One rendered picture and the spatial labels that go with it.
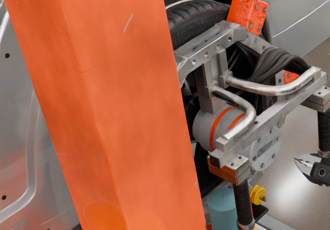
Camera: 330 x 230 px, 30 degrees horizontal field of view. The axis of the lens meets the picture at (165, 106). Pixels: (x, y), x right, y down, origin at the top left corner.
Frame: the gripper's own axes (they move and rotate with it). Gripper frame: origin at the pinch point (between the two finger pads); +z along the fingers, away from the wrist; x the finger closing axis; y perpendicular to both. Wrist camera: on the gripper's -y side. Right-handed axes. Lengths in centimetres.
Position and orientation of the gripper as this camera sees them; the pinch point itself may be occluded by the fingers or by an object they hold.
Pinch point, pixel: (296, 159)
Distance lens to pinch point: 189.9
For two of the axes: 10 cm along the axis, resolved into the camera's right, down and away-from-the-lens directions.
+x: 3.8, -9.3, -0.1
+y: 6.3, 2.5, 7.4
